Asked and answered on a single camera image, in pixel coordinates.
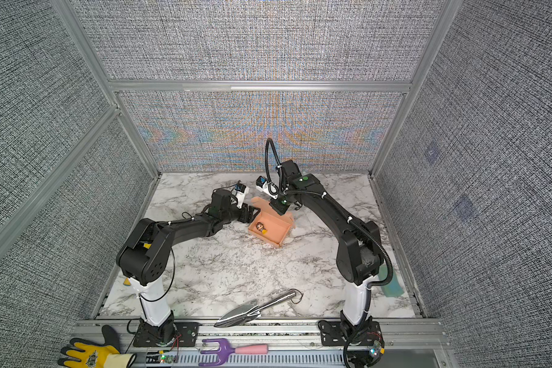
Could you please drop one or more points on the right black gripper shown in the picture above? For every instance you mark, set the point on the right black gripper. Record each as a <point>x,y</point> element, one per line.
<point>274,203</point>

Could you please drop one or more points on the metal garden trowel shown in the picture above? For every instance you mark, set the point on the metal garden trowel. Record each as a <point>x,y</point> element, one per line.
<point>252,311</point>

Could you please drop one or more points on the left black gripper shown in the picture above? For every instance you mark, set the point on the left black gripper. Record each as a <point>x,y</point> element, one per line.
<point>244,210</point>

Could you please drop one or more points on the small brown yellow figurine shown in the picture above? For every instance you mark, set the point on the small brown yellow figurine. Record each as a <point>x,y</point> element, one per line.
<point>261,228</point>

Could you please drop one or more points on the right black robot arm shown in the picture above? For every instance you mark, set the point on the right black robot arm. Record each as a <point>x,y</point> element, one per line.
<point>361,259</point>

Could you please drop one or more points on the teal sponge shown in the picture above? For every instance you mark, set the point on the teal sponge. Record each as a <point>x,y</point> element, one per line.
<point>394,288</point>

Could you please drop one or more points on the pink paper box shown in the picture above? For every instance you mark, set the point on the pink paper box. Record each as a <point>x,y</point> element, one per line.
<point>279,227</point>

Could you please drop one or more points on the purple pink hand rake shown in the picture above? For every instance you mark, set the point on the purple pink hand rake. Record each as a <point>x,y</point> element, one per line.
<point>225,350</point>

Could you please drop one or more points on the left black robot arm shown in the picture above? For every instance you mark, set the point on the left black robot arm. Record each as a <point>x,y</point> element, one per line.
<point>149,248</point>

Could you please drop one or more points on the yellow black work glove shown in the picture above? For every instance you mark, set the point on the yellow black work glove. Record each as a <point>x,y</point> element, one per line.
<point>83,353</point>

